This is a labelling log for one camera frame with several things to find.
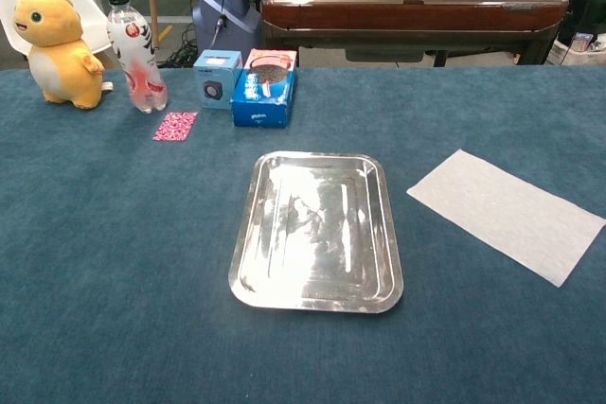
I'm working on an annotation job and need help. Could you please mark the white paper sheet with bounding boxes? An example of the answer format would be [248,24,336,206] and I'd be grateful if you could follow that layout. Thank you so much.
[405,149,606,289]

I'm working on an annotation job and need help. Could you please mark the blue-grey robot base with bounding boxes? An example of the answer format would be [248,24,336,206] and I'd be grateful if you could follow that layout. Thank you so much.
[191,0,262,62]

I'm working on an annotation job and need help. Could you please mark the stainless steel tray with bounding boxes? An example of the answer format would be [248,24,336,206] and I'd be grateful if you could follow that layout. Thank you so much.
[228,149,404,315]

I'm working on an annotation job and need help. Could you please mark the blue cookie box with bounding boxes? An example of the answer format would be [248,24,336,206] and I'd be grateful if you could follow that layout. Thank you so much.
[230,48,298,130]

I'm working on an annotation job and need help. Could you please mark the light blue speaker box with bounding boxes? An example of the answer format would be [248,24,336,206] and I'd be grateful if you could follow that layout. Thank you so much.
[192,48,243,111]

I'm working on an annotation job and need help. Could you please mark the pink patterned card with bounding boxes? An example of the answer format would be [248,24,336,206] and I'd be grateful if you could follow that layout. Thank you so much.
[151,111,199,143]

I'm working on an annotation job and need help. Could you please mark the blue felt table cover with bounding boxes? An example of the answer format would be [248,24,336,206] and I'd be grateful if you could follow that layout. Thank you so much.
[0,65,606,404]

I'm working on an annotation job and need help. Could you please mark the brown mahjong table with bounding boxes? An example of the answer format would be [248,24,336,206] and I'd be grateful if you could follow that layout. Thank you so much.
[258,0,570,68]

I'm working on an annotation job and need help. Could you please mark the clear drink bottle black cap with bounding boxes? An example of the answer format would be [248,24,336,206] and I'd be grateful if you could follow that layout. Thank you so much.
[105,0,169,114]

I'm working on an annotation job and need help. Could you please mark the yellow plush toy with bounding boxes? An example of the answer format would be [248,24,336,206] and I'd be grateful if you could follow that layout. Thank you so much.
[12,0,106,111]

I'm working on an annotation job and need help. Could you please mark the black floor cable bundle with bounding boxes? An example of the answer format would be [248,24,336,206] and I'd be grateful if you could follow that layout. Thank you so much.
[158,24,200,68]

